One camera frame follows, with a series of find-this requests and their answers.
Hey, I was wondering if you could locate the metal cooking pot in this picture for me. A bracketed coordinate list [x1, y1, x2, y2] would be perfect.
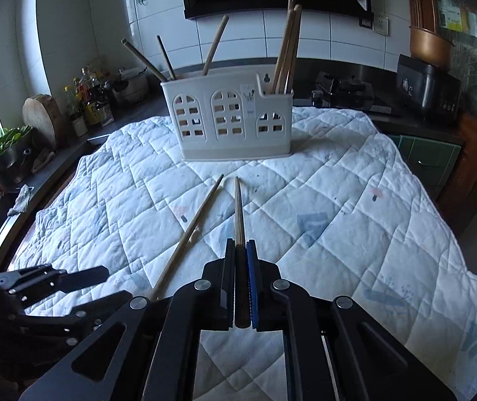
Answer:
[112, 67, 148, 104]

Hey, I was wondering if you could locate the black rice cooker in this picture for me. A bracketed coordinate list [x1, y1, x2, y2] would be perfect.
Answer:
[396, 54, 460, 129]

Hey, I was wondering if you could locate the oil bottle yellow label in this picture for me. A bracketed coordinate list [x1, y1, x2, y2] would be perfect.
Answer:
[79, 66, 103, 128]

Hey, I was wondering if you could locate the brown wooden chopstick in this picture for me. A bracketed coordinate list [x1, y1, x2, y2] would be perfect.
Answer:
[235, 176, 246, 247]
[270, 0, 293, 94]
[156, 35, 176, 81]
[202, 15, 229, 76]
[277, 9, 296, 94]
[149, 175, 224, 301]
[121, 38, 167, 83]

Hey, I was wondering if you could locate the grey dish rag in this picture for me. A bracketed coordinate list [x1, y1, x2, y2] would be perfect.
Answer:
[7, 184, 34, 217]

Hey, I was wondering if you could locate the white plastic utensil holder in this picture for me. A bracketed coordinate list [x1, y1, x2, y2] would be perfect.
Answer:
[161, 64, 293, 161]

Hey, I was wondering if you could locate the white quilted cloth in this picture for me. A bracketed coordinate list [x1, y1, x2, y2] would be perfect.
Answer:
[11, 108, 477, 400]

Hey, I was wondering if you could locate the wooden glass cabinet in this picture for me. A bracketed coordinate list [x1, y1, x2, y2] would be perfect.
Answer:
[402, 0, 477, 235]

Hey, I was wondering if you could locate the white wall socket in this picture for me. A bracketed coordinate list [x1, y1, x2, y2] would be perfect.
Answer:
[373, 15, 390, 36]

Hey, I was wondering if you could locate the metal bowl with greens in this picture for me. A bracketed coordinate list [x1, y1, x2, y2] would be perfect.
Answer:
[0, 125, 33, 170]

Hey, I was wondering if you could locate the light wooden chopstick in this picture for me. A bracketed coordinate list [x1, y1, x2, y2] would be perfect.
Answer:
[284, 5, 302, 94]

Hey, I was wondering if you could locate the copper pot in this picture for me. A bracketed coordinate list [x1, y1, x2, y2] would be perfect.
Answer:
[410, 25, 455, 71]

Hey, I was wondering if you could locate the small white jar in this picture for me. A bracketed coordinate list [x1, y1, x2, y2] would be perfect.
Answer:
[70, 112, 88, 138]

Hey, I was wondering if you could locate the round wooden cutting board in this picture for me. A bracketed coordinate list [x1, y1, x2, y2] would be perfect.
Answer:
[22, 94, 66, 149]

